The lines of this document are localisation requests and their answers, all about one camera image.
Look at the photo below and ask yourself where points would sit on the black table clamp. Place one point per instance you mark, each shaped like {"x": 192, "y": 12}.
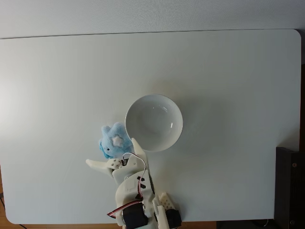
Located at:
{"x": 175, "y": 217}

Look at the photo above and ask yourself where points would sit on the skyblue star plush doll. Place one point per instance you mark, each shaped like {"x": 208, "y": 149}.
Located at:
{"x": 112, "y": 140}

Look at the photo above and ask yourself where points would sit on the dark wooden cabinet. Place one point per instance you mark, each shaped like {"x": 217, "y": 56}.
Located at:
{"x": 290, "y": 190}

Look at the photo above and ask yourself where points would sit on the white ceramic bowl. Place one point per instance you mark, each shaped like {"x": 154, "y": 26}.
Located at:
{"x": 152, "y": 124}

